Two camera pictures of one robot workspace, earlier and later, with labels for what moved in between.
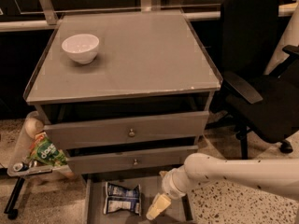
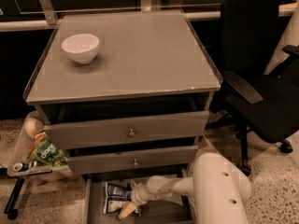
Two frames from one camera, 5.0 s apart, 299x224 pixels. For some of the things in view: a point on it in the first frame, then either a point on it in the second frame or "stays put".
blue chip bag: (119, 198) stays put
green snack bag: (44, 148) stays put
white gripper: (168, 185) to (139, 193)
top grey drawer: (126, 130) stays put
